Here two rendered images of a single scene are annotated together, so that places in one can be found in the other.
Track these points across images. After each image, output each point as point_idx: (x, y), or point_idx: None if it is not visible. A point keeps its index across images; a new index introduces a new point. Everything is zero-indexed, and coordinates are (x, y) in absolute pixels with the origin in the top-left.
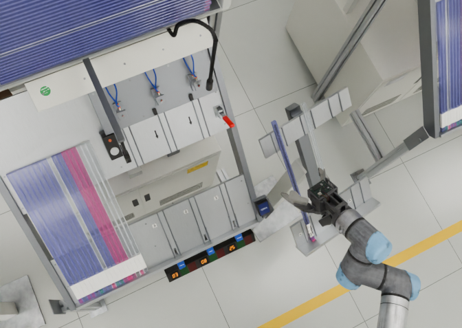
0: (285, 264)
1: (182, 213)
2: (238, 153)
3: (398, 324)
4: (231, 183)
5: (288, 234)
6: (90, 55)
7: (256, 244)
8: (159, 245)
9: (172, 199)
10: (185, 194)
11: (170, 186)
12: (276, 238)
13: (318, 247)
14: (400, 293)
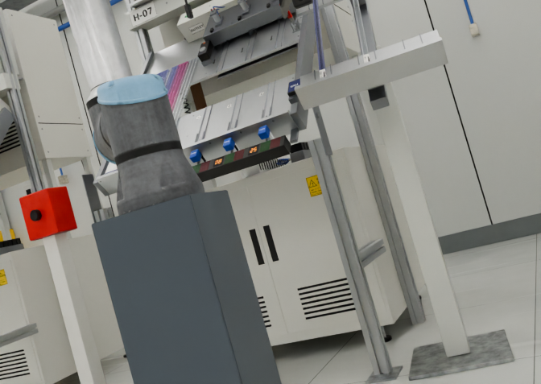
0: None
1: (225, 107)
2: (298, 51)
3: None
4: (282, 80)
5: (468, 377)
6: None
7: (400, 382)
8: (190, 135)
9: (321, 307)
10: (345, 317)
11: (297, 230)
12: (440, 379)
13: (316, 80)
14: None
